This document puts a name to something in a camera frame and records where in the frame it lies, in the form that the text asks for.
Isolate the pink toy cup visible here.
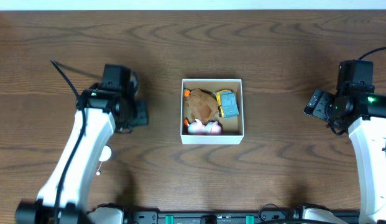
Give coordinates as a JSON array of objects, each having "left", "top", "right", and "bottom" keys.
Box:
[{"left": 187, "top": 119, "right": 223, "bottom": 135}]

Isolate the brown plush toy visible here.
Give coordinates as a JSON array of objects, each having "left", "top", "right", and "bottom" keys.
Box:
[{"left": 183, "top": 88, "right": 218, "bottom": 124}]

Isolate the yellow grey toy truck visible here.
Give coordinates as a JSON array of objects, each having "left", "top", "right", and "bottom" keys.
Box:
[{"left": 215, "top": 90, "right": 239, "bottom": 119}]

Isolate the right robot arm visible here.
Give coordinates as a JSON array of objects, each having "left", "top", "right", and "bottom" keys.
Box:
[{"left": 303, "top": 60, "right": 386, "bottom": 223}]

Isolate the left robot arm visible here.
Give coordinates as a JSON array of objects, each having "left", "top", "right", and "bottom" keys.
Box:
[{"left": 15, "top": 64, "right": 149, "bottom": 224}]

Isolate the white cardboard box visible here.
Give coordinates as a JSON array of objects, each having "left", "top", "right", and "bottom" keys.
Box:
[{"left": 180, "top": 78, "right": 245, "bottom": 145}]

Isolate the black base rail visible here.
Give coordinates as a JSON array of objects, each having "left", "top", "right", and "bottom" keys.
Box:
[{"left": 93, "top": 202, "right": 361, "bottom": 224}]

